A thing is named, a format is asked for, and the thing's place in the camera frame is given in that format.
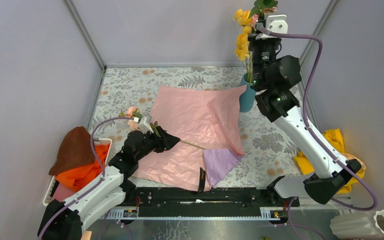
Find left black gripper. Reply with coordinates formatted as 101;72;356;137
135;127;181;163

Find teal cylindrical vase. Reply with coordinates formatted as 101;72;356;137
238;73;256;113

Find black ribbon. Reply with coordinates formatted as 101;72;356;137
197;167;206;193

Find yellow cloth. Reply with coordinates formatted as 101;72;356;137
293;128;367;195

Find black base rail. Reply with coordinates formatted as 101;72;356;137
119;187;300;219

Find floral patterned table mat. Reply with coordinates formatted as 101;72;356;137
86;66;314;189

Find deep pink rose stem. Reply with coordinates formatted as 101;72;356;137
250;14;260;28

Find purple wrapping paper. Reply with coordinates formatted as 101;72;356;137
203;148;243;186

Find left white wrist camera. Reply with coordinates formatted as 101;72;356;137
133;115;154;133

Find white ribbed vase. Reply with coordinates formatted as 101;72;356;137
329;210;384;240

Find white plastic basket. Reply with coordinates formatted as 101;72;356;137
42;137;116;207

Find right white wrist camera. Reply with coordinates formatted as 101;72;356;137
255;13;289;40

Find yellow flower stems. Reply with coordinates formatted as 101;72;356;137
233;8;256;84

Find peach rose stem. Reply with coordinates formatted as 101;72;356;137
118;105;208;151

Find orange cloth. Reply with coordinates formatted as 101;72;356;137
55;145;109;192

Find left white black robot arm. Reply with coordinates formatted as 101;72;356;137
37;126;181;240

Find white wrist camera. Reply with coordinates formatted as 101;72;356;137
255;13;289;40
133;115;154;133

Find brown cloth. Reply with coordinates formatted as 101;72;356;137
48;126;95;176

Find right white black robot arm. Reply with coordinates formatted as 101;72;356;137
248;33;362;206

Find pink wrapping paper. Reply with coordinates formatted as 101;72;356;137
134;86;246;191

